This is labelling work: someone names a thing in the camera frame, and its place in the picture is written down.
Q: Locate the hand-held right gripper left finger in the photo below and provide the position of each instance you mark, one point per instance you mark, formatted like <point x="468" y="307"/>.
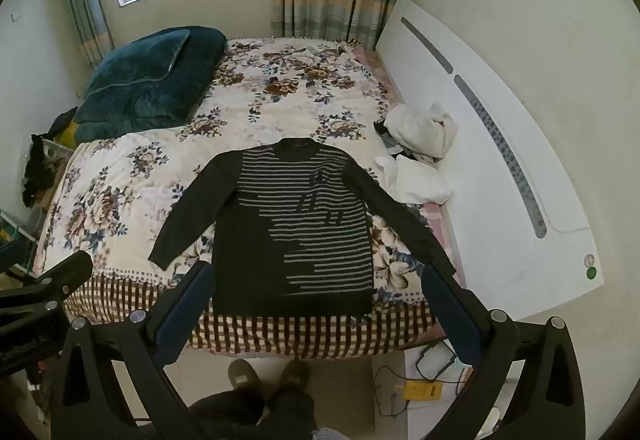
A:
<point x="184" y="315"/>

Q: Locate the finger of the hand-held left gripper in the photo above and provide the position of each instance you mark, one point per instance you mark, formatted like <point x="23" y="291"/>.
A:
<point x="70" y="272"/>

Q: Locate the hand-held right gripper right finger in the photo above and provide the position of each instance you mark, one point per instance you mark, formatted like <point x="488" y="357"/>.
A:
<point x="451" y="315"/>

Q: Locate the dark striped sweater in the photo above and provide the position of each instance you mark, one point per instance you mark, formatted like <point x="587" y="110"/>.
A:
<point x="292" y="240"/>

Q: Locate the clear storage box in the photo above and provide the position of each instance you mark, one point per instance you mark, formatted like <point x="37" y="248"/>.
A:
<point x="17" y="235"/>

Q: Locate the yellow device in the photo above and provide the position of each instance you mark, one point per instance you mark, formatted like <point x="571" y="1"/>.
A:
<point x="421" y="391"/>

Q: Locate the person's left shoe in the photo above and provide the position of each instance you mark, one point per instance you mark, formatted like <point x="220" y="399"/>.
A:
<point x="245" y="374"/>

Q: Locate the person's shoe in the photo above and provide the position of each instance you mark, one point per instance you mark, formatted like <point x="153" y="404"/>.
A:
<point x="245" y="374"/>
<point x="295" y="375"/>

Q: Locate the black hanging clothing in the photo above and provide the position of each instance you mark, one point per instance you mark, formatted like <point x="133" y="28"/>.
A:
<point x="37" y="169"/>

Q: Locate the white plastic basket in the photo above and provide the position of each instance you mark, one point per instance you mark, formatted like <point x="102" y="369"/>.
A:
<point x="59" y="152"/>

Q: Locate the white headboard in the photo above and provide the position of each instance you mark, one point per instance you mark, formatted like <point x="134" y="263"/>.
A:
<point x="500" y="200"/>

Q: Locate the floral bedsheet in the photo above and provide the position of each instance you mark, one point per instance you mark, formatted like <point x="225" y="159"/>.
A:
<point x="150" y="174"/>

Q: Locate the person's right shoe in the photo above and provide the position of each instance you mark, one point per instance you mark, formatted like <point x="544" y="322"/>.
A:
<point x="295" y="375"/>

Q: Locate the person's legs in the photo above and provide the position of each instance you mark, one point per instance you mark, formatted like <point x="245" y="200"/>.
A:
<point x="280" y="415"/>

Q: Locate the flat white garment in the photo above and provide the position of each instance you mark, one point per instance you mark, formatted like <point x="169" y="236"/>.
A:
<point x="417" y="180"/>

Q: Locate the yellow cloth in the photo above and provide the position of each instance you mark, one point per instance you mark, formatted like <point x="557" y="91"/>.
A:
<point x="67" y="132"/>

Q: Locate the green round sticker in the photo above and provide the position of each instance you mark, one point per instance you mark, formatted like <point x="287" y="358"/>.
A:
<point x="591" y="274"/>

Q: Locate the crumpled white garment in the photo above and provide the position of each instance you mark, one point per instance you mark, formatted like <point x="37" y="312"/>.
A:
<point x="425" y="127"/>

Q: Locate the teal quilt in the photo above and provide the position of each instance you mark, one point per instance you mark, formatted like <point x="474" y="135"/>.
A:
<point x="147" y="84"/>

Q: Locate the wall switch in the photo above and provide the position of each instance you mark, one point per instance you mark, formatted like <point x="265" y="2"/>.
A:
<point x="16" y="16"/>

